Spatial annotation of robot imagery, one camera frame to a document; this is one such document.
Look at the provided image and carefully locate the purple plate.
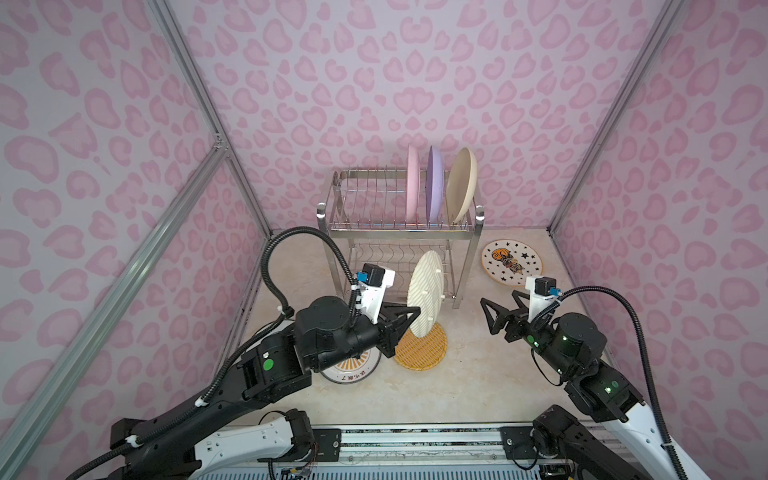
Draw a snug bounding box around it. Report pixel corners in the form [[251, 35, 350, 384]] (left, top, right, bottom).
[[425, 146, 445, 223]]

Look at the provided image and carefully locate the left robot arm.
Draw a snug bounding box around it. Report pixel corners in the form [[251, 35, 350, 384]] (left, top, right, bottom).
[[70, 296, 421, 479]]

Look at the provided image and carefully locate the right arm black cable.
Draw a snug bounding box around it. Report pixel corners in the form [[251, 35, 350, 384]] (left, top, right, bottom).
[[530, 285, 688, 480]]

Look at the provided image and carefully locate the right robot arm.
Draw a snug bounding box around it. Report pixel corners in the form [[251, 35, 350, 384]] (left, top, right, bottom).
[[480, 286, 708, 479]]

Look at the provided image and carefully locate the white plate orange sunburst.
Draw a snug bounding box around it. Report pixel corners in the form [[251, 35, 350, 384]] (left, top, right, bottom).
[[321, 348, 382, 385]]

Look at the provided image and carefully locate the aluminium frame profile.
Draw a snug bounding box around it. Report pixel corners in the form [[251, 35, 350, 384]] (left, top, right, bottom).
[[547, 0, 688, 237], [1, 1, 263, 479]]

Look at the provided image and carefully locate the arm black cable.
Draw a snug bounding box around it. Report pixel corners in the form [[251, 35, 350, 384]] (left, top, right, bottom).
[[530, 285, 688, 480], [62, 226, 361, 480]]

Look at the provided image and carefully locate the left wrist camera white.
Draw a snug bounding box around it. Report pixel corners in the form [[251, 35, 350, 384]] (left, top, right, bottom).
[[352, 263, 395, 324]]

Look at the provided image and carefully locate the aluminium frame profile left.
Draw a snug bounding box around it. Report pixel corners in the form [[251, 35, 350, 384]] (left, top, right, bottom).
[[1, 1, 263, 479]]

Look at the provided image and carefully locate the cream beige plate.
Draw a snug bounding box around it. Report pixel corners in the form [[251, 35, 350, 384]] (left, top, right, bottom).
[[445, 148, 479, 224]]

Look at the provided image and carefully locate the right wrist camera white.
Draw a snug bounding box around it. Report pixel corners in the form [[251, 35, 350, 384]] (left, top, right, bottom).
[[525, 276, 561, 323]]

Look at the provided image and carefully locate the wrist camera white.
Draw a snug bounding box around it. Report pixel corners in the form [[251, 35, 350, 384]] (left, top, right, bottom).
[[352, 263, 395, 324], [525, 276, 561, 323]]

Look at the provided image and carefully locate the green yellow woven plate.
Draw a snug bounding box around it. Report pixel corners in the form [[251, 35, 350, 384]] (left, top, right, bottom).
[[407, 250, 445, 338]]

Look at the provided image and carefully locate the white star cartoon plate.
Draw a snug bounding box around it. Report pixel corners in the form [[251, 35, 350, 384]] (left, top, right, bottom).
[[480, 239, 543, 287]]

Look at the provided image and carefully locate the pink plate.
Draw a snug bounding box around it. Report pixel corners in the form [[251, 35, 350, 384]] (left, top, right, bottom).
[[405, 144, 420, 223]]

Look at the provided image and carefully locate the orange woven pattern plate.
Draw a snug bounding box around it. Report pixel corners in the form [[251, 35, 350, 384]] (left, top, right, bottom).
[[394, 323, 448, 371]]

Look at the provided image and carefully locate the stainless steel dish rack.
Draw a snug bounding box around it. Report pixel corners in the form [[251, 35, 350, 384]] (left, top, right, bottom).
[[316, 167, 485, 309]]

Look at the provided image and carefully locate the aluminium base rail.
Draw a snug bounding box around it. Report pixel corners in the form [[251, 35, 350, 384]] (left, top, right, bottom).
[[203, 383, 685, 480]]

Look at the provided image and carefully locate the aluminium frame profile right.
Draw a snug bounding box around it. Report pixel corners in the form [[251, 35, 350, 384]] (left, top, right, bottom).
[[547, 0, 688, 237]]

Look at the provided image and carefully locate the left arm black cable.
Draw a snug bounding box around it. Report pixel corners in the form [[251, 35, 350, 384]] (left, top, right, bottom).
[[62, 226, 361, 480]]

